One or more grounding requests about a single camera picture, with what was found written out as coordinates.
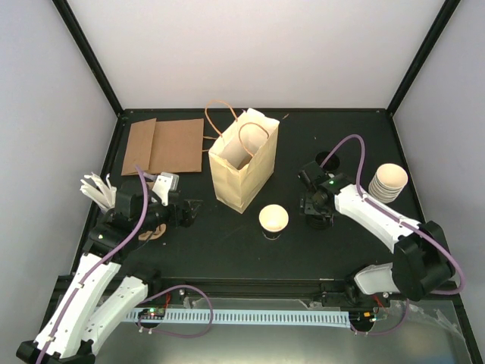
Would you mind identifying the black takeout paper cup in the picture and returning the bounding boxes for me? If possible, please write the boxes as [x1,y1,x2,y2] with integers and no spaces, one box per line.
[258,204,289,240]

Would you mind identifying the cream paper bag with handles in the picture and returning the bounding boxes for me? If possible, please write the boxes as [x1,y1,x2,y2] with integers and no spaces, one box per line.
[205,100,280,214]

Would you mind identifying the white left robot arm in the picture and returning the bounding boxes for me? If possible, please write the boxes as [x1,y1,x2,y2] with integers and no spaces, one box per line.
[16,174,202,363]

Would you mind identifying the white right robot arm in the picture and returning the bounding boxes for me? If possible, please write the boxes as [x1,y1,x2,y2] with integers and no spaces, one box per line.
[298,162,455,306]

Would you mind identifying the black coffee cup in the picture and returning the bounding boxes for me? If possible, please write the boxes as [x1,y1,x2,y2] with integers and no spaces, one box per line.
[315,151,340,172]

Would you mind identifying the stack of white paper cups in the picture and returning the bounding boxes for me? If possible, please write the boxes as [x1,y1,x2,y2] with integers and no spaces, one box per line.
[368,163,408,204]

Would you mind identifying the flat brown paper bag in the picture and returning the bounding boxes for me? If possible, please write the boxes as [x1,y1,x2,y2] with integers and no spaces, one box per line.
[121,118,156,176]

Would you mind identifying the white stirrers in holder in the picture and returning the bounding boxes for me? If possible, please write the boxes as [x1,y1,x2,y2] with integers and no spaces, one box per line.
[80,173,117,213]

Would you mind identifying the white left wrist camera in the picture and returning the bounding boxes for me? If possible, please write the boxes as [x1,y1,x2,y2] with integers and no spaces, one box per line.
[152,172,180,206]

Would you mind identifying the brown paper bag with handles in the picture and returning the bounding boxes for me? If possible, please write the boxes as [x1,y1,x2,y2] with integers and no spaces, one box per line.
[149,118,204,174]

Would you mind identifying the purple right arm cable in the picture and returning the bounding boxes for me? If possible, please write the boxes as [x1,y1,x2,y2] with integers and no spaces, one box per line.
[319,134,467,337]

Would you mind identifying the white slotted cable duct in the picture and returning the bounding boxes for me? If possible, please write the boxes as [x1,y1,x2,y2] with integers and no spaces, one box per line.
[123,308,350,328]

